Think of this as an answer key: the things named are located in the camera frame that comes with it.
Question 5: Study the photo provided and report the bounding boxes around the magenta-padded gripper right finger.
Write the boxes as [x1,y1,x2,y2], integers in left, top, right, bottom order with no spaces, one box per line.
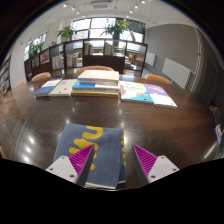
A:
[131,143,181,187]

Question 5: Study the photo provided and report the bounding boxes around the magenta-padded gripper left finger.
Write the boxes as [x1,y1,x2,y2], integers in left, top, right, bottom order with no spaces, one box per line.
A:
[45,143,96,187]

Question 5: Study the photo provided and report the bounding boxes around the grey towel with yellow letters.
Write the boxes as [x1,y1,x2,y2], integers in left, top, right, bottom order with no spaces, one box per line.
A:
[52,122,128,190]

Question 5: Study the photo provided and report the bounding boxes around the tan leather chair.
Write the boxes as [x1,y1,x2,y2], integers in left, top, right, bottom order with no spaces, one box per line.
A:
[0,144,8,159]

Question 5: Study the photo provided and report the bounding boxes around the purple and white book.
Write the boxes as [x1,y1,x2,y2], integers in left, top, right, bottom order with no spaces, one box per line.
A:
[143,83,178,109]

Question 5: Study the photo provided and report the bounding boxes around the dark blue book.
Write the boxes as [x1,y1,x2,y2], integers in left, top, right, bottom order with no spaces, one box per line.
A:
[34,78,64,99]

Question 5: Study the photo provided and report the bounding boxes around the white thin book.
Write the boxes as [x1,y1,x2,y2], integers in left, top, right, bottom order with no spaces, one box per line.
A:
[48,78,78,98]

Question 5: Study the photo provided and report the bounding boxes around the colourful illustrated book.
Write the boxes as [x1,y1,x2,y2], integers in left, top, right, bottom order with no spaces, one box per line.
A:
[119,80,155,104]

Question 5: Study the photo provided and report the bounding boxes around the large blue-covered book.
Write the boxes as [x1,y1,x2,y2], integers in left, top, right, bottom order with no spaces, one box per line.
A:
[70,79,121,98]

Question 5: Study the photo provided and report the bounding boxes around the large white radiator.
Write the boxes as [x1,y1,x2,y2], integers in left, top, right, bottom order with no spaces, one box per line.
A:
[161,57,194,90]

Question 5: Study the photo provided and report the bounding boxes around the thick white book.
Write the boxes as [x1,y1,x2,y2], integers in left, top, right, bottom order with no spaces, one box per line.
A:
[76,69,120,85]

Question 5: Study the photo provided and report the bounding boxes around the small white radiator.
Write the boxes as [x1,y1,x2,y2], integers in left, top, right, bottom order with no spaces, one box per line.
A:
[145,51,157,67]

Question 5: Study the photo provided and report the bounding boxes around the curved dark shelf unit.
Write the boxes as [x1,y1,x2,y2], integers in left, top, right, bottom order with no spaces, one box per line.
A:
[23,38,149,79]

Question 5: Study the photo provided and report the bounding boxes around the large potted green plant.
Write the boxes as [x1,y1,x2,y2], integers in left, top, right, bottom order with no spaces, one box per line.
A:
[101,19,131,39]

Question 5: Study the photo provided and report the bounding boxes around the ceiling spot lights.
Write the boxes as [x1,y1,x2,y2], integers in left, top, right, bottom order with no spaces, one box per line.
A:
[61,0,148,19]

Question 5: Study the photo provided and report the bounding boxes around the ceiling air conditioner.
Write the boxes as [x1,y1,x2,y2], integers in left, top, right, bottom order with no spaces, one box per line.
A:
[89,0,114,10]

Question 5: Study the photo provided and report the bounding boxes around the tall wall bookshelf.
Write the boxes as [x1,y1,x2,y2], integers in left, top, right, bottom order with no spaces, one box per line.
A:
[0,58,12,98]

